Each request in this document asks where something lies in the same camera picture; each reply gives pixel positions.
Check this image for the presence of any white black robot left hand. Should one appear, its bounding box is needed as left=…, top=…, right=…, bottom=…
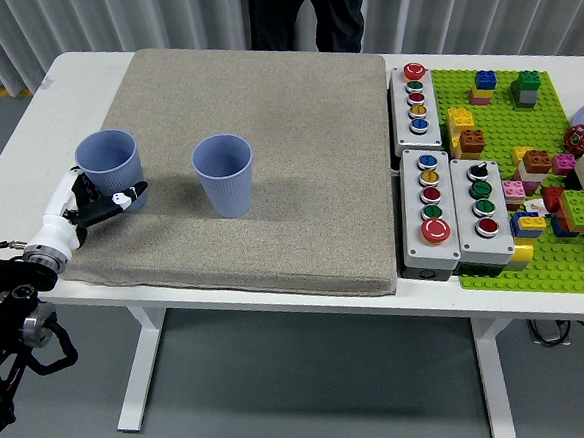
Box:
left=34, top=161, right=154, bottom=255

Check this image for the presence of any blue ribbed plastic cup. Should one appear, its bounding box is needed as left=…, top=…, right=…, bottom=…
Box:
left=189, top=133, right=259, bottom=222
left=72, top=127, right=148, bottom=218

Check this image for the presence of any white table leg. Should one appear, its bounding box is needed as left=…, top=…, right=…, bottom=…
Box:
left=468, top=313, right=522, bottom=438
left=108, top=303, right=176, bottom=436

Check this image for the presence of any white pleated curtain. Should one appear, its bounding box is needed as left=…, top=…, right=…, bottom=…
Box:
left=0, top=0, right=584, bottom=100

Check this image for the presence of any grey-brown fabric mat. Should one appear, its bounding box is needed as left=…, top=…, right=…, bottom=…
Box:
left=45, top=32, right=402, bottom=319

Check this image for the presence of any person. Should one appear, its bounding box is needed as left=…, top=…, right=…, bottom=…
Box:
left=246, top=0, right=381, bottom=62

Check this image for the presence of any five-button box with rim screws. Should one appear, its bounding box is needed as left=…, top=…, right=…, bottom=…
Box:
left=395, top=145, right=464, bottom=272

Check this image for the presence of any five-button box without rim screws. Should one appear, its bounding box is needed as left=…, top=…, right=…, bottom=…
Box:
left=386, top=60, right=445, bottom=157

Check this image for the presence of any brown toy brick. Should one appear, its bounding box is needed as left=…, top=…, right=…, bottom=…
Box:
left=457, top=128, right=488, bottom=161

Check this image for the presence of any blue yellow pink brick stack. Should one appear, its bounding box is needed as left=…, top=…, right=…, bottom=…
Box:
left=466, top=68, right=500, bottom=107

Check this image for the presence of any pink toy brick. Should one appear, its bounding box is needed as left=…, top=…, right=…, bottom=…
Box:
left=501, top=179, right=529, bottom=211

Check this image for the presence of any green studded baseplate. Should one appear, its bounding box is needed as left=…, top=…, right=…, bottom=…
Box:
left=429, top=58, right=584, bottom=305

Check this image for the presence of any yellow cylinder brick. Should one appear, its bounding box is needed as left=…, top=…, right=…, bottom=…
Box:
left=503, top=241, right=536, bottom=271

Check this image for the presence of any brown yellow white brick stack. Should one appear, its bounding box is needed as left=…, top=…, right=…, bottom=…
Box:
left=510, top=144, right=556, bottom=197

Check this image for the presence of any green grey brick stack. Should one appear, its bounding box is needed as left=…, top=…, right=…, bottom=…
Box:
left=508, top=69, right=545, bottom=111

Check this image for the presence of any red toy brick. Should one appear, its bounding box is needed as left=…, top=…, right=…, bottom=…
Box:
left=539, top=185, right=568, bottom=215

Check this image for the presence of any magenta toy brick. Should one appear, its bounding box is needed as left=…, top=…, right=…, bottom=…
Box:
left=550, top=152, right=578, bottom=177

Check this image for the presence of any green orange brick stack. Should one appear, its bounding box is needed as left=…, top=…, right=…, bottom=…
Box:
left=549, top=189, right=584, bottom=240

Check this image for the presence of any red valve wheel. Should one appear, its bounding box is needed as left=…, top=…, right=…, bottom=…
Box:
left=564, top=124, right=584, bottom=156

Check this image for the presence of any four-button box with black switch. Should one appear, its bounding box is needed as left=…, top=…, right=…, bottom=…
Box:
left=448, top=155, right=518, bottom=270

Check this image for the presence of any power strip with cables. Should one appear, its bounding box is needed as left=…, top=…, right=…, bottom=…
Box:
left=526, top=314, right=584, bottom=349

